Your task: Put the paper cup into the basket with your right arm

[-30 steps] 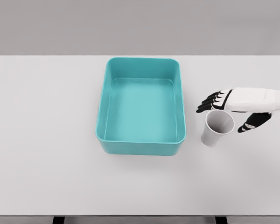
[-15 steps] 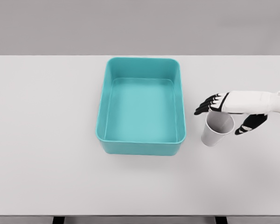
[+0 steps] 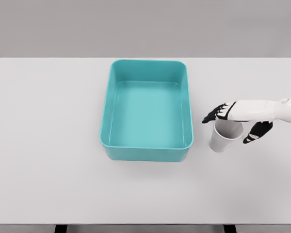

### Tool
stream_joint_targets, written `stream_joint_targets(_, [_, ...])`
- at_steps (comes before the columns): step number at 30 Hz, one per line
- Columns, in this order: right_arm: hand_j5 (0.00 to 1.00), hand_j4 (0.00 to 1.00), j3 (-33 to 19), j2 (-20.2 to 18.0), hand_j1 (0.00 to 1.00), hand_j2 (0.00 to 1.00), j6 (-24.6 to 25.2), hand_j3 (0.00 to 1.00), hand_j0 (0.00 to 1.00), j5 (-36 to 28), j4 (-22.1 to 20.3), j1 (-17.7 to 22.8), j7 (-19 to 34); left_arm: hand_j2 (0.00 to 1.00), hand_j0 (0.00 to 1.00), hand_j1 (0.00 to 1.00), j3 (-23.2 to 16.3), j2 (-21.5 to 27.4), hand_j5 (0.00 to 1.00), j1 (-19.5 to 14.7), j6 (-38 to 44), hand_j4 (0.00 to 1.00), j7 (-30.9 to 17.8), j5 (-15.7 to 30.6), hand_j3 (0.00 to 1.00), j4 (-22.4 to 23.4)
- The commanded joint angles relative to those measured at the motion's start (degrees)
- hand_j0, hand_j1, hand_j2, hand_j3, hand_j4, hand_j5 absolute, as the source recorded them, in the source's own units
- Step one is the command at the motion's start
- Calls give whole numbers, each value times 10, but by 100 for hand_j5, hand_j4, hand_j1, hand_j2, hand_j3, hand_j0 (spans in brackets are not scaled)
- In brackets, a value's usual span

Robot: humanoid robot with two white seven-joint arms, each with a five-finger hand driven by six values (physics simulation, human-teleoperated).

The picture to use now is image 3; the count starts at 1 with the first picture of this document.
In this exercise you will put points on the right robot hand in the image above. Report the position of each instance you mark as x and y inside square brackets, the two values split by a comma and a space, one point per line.
[245, 111]

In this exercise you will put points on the white paper cup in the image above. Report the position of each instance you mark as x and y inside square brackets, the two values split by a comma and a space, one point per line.
[223, 138]

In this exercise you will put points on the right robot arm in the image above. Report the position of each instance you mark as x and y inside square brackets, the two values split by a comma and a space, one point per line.
[287, 109]

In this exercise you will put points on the teal plastic basket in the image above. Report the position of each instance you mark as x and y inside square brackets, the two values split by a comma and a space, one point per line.
[146, 109]

